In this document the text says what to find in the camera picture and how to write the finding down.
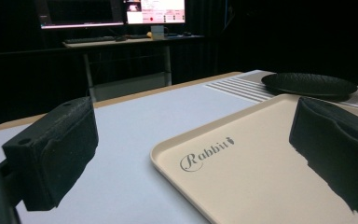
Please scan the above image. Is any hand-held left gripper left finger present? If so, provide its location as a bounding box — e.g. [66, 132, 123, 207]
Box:
[1, 96, 100, 212]

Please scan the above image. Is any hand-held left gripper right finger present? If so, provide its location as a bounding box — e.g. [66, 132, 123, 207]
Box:
[288, 96, 358, 214]

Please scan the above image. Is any black ribbed plate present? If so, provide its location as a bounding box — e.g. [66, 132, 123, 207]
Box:
[260, 72, 358, 98]

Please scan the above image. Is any cream plastic tray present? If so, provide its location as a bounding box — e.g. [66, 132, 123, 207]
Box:
[149, 93, 358, 224]

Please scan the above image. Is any grey striped placemat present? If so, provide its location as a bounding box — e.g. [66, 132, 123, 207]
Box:
[203, 69, 358, 112]

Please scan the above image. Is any black keyboard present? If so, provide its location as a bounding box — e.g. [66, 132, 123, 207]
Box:
[63, 35, 116, 45]

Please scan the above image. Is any wooden desk with metal legs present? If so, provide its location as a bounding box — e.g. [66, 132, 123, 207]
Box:
[62, 34, 205, 103]

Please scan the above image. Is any dark computer monitor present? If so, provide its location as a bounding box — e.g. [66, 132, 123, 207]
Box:
[36, 0, 126, 31]

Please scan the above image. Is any white monitor stand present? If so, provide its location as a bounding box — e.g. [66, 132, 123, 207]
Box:
[150, 24, 166, 41]

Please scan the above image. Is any bright computer monitor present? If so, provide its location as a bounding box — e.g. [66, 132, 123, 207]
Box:
[124, 0, 186, 25]

